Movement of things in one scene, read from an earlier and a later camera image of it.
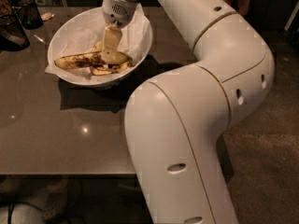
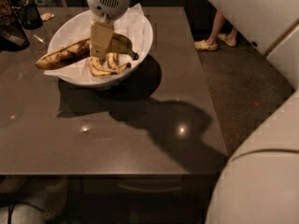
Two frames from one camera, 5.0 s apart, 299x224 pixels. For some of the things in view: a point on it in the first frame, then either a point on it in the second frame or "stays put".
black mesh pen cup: (29, 14) stays put
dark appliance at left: (13, 35) stays put
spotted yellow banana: (79, 61) → (81, 49)
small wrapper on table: (47, 16) stays put
